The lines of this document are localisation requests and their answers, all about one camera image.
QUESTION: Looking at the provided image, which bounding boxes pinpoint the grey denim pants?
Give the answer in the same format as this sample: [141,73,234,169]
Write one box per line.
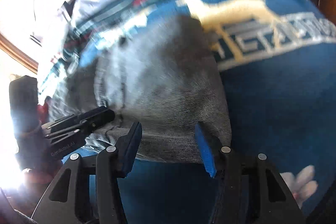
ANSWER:
[49,15,231,162]

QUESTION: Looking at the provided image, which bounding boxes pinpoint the red garment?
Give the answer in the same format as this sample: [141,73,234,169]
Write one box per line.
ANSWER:
[37,103,49,124]

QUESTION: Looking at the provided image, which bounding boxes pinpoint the blue deer pattern blanket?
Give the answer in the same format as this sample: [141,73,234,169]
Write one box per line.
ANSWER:
[36,0,336,224]

